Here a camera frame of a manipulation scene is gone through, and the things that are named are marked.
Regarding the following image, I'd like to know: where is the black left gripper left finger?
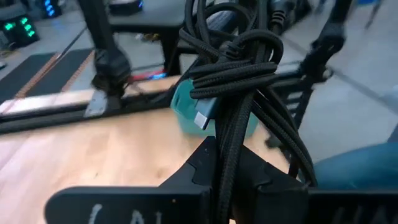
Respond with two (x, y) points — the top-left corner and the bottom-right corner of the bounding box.
(45, 136), (218, 224)

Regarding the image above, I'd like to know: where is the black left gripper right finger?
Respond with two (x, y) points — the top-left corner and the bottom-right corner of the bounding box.
(233, 146), (398, 224)

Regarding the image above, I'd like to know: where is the black braided USB-C cable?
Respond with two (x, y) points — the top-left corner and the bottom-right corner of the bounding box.
(178, 0), (318, 224)

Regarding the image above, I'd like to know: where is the teal plastic bin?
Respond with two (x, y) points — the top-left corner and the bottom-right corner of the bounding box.
(170, 79), (259, 138)

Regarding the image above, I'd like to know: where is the person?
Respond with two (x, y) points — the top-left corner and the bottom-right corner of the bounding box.
(300, 124), (398, 191)

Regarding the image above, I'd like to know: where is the black floor mat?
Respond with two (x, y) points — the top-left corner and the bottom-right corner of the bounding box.
(0, 52), (57, 102)
(25, 48), (95, 98)

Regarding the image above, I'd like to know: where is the computer tower with blue lights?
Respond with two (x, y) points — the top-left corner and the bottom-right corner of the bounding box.
(42, 0), (63, 18)

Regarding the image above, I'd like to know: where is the computer tower with green lights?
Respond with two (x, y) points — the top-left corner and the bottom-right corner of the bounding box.
(0, 14), (40, 50)

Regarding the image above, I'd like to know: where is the black table frame rail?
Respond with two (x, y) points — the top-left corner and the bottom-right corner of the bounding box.
(0, 88), (178, 135)

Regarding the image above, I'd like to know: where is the black frame post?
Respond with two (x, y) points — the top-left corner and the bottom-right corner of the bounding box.
(292, 0), (354, 131)

